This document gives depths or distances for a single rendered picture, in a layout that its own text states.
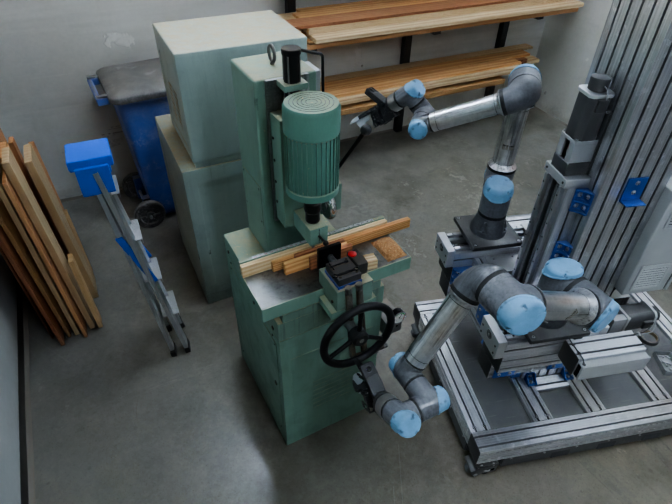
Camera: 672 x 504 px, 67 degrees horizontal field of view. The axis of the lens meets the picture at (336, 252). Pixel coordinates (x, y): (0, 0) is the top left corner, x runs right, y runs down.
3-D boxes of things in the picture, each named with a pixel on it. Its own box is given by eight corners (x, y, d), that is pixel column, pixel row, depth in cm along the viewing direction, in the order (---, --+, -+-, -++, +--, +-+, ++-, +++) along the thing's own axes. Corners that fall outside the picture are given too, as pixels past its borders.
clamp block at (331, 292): (335, 312, 172) (336, 293, 167) (317, 287, 181) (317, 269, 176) (373, 298, 178) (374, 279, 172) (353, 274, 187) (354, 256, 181)
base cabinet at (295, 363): (286, 447, 228) (277, 344, 182) (240, 355, 266) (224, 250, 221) (372, 406, 245) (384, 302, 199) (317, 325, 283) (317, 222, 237)
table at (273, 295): (273, 342, 166) (272, 330, 162) (240, 284, 186) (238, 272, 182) (425, 283, 189) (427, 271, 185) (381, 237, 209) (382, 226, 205)
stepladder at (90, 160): (164, 362, 264) (65, 170, 184) (156, 328, 281) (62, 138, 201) (194, 350, 268) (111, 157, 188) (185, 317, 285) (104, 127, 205)
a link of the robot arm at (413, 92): (423, 100, 200) (409, 83, 198) (403, 113, 209) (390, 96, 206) (430, 90, 205) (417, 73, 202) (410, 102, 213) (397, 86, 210)
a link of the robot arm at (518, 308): (593, 277, 168) (490, 267, 135) (631, 307, 158) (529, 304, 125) (571, 305, 173) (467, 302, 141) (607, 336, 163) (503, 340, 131)
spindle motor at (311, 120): (299, 211, 161) (296, 119, 141) (277, 183, 173) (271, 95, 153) (348, 196, 168) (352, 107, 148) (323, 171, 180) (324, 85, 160)
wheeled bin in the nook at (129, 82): (136, 237, 339) (95, 97, 277) (120, 196, 375) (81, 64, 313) (229, 211, 364) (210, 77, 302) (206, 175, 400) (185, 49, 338)
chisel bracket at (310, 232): (310, 250, 179) (310, 231, 174) (293, 228, 189) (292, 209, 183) (329, 244, 182) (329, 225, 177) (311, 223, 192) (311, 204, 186)
